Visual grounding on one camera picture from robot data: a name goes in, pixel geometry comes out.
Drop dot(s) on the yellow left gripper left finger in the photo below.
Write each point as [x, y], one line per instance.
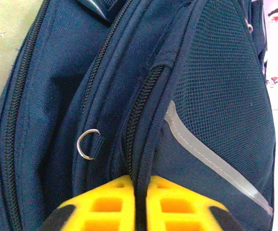
[110, 197]

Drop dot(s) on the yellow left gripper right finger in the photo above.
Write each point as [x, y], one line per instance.
[172, 195]

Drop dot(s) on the navy blue school backpack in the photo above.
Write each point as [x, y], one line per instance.
[81, 72]

